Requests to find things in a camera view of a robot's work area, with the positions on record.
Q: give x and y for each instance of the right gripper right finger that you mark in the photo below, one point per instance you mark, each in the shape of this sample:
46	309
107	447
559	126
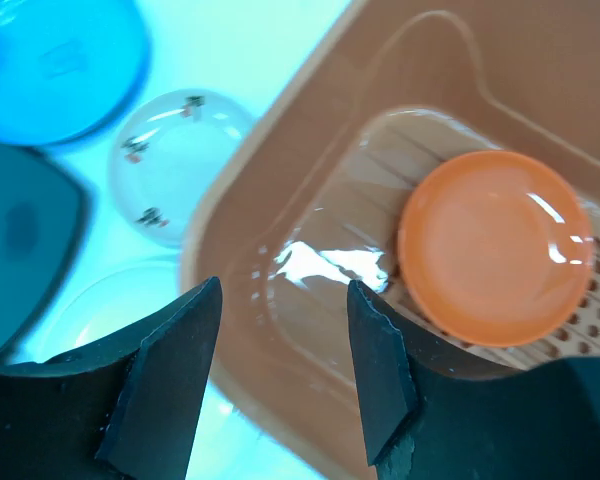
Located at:
430	410

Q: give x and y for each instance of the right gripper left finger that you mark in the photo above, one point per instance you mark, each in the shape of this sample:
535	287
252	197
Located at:
125	406

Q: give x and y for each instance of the cream round plate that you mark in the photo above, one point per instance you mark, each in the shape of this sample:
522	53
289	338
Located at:
111	303

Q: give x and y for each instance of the small orange plate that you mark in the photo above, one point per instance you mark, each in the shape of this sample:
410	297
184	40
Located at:
495	249

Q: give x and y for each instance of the teal square plate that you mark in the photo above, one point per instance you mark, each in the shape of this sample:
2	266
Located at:
43	214

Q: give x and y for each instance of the blue round plate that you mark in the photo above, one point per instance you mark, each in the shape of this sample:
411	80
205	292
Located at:
66	67

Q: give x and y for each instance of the orange plastic bin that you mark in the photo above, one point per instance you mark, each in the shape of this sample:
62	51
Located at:
312	199

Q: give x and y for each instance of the small beige patterned plate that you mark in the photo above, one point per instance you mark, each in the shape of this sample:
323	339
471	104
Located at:
168	154

